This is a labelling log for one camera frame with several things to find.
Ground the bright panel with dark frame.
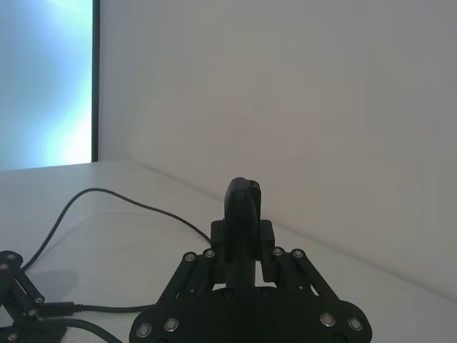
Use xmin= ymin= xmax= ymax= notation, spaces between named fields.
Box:
xmin=0 ymin=0 xmax=102 ymax=172

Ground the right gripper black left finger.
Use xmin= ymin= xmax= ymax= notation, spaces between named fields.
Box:
xmin=156 ymin=220 xmax=227 ymax=305

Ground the thin black charging cable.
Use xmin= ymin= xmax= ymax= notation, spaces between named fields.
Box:
xmin=19 ymin=188 xmax=211 ymax=343

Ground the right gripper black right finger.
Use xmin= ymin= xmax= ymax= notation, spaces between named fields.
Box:
xmin=258 ymin=220 xmax=333 ymax=302

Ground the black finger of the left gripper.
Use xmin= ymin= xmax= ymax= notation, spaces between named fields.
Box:
xmin=0 ymin=320 xmax=41 ymax=343
xmin=0 ymin=249 xmax=46 ymax=320

